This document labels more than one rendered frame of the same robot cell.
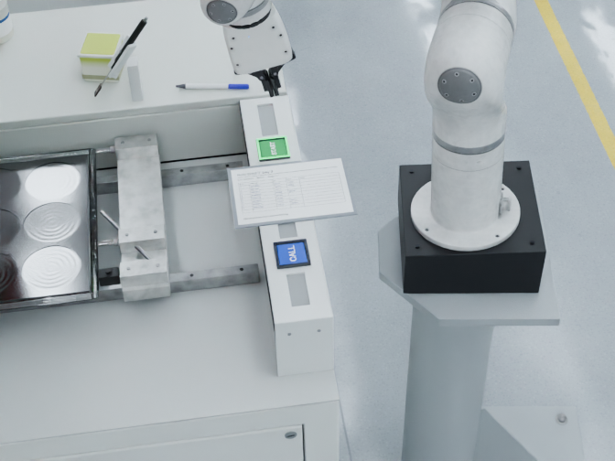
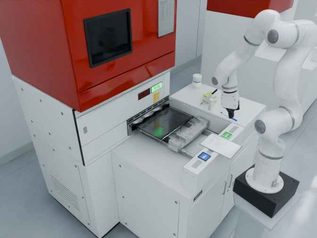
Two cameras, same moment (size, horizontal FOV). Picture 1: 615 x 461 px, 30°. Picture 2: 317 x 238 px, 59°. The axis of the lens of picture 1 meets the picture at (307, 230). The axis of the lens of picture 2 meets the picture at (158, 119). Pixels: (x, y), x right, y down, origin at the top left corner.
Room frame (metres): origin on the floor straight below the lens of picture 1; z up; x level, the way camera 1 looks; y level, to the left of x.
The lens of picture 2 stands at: (0.28, -0.67, 2.01)
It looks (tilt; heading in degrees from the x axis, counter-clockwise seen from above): 34 degrees down; 47
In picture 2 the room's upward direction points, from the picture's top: straight up
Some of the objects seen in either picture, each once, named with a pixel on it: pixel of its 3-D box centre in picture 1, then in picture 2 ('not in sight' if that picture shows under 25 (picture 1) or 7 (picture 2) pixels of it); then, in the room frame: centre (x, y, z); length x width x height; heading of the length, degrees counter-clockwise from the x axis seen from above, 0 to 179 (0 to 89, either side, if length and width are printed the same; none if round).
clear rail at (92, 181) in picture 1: (93, 219); (177, 128); (1.44, 0.38, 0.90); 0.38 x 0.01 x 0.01; 7
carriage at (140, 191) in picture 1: (142, 219); (188, 135); (1.46, 0.30, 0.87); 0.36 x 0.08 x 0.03; 7
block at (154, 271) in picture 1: (144, 272); (175, 142); (1.31, 0.28, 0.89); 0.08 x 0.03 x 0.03; 97
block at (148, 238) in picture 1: (142, 238); (182, 137); (1.39, 0.29, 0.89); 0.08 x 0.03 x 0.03; 97
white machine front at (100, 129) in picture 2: not in sight; (130, 111); (1.21, 0.61, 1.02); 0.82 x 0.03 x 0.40; 7
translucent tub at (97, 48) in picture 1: (102, 58); (209, 98); (1.77, 0.38, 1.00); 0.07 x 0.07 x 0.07; 83
